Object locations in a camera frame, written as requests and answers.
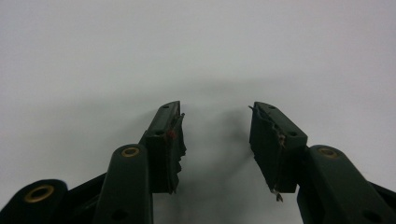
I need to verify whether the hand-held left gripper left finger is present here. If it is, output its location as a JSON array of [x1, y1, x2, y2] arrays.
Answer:
[[92, 100, 187, 224]]

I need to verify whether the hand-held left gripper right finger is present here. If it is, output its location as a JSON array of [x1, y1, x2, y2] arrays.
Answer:
[[248, 101, 396, 224]]

